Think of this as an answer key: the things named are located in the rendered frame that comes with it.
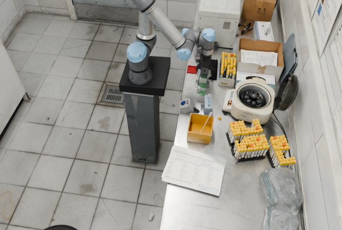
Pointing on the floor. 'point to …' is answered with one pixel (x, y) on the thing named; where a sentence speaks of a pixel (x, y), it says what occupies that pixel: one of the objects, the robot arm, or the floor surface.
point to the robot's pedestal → (143, 126)
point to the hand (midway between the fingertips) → (203, 78)
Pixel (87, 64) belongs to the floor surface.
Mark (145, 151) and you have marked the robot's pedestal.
